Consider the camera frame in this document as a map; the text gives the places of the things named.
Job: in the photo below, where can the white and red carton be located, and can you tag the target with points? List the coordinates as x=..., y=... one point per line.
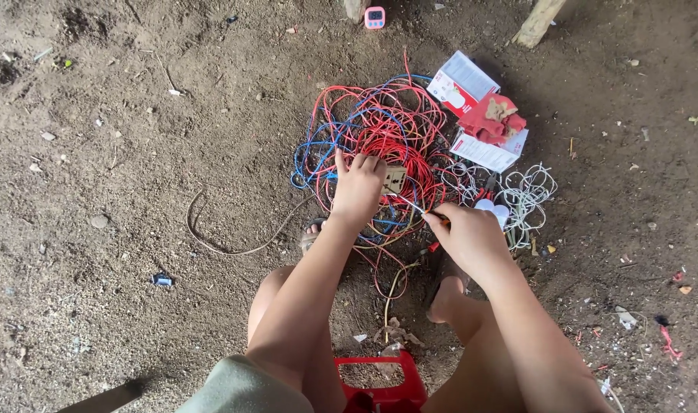
x=460, y=83

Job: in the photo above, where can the person's right fingers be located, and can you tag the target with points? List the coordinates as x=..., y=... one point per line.
x=438, y=218

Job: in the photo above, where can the white light bulb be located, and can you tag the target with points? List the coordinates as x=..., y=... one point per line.
x=495, y=211

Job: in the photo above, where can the wooden post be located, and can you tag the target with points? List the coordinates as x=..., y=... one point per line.
x=355, y=8
x=537, y=22

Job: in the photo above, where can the pink digital timer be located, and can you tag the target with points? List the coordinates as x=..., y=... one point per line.
x=374, y=17

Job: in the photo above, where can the red cloth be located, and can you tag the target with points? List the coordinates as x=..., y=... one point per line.
x=491, y=120

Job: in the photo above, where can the person's right hand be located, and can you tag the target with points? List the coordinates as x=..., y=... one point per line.
x=469, y=235

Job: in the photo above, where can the person's green shorts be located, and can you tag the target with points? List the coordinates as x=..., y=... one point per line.
x=245, y=389

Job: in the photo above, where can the person's left hand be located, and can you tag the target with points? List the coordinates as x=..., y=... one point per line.
x=357, y=189

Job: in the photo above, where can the person's right leg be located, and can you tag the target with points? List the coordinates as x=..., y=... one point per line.
x=469, y=355

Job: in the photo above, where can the red plastic stool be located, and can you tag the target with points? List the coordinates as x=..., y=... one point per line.
x=383, y=381

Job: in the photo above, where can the beige electrical socket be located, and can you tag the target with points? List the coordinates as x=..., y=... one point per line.
x=394, y=179

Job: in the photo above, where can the person's left leg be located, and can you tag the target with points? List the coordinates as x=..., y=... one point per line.
x=294, y=344

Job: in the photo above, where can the grey sandal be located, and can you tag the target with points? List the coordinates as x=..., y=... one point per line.
x=311, y=232

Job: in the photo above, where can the person's leg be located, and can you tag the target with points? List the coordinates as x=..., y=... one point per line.
x=294, y=344
x=469, y=355

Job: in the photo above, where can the white carton with red edge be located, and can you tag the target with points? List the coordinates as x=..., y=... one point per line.
x=489, y=150

